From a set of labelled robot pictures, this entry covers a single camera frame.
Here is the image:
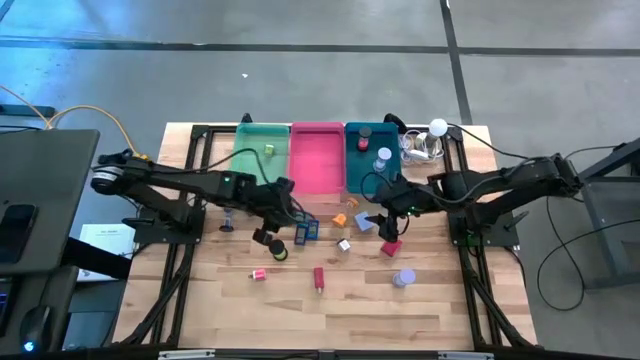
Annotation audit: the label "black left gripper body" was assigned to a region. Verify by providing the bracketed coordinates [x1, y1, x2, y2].
[247, 175, 297, 231]

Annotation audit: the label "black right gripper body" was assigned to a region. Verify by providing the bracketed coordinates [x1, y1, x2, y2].
[372, 172, 426, 221]

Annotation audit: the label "lavender wall charger block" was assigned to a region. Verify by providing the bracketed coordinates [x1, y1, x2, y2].
[353, 210, 375, 233]

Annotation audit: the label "red four-port charger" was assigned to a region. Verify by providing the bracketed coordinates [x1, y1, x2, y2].
[380, 238, 404, 258]

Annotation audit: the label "yellow sand hourglass black caps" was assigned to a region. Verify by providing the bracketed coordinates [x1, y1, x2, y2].
[267, 238, 290, 263]

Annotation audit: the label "orange hourglass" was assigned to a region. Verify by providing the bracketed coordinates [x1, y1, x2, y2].
[331, 196, 360, 229]

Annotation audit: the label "lavender hourglass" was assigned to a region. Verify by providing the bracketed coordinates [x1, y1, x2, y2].
[391, 267, 417, 289]
[372, 146, 393, 174]

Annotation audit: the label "red sand hourglass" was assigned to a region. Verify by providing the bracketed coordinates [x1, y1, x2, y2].
[356, 125, 374, 153]

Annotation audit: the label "translucent green plastic bin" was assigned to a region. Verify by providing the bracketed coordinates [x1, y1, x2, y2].
[229, 122, 292, 197]

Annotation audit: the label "blue plastic bin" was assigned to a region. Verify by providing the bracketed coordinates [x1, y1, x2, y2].
[343, 121, 404, 195]

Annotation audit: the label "translucent pink plastic bin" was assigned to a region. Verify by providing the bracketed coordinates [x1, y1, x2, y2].
[288, 121, 347, 195]

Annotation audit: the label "white light bulb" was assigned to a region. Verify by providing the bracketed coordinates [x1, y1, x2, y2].
[427, 118, 450, 151]

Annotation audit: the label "black metal side table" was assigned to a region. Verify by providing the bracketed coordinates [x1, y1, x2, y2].
[551, 137, 640, 290]

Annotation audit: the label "black desk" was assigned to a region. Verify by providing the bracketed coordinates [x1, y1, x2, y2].
[0, 128, 134, 360]

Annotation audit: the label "black computer mouse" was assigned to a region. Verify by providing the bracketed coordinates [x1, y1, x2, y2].
[18, 304, 54, 354]

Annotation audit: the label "black smartphone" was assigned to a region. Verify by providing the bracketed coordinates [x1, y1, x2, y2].
[0, 203, 39, 265]

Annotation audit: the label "black flat floor bar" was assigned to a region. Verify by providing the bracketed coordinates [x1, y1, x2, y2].
[0, 104, 56, 118]

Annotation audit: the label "white cable bundle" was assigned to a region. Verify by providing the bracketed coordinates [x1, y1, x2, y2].
[398, 128, 446, 167]

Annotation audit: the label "black aluminium table frame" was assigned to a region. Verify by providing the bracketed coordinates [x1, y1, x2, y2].
[112, 123, 539, 351]

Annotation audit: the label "thin black cable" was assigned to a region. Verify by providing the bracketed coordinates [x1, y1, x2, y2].
[444, 122, 531, 162]

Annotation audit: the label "silver metal bracket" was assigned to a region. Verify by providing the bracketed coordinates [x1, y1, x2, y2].
[158, 349, 216, 360]
[438, 351, 496, 360]

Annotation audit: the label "black floor cable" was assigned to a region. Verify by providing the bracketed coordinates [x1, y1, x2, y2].
[536, 144, 640, 312]

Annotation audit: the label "yellow cable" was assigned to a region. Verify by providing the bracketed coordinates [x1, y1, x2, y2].
[0, 84, 150, 166]

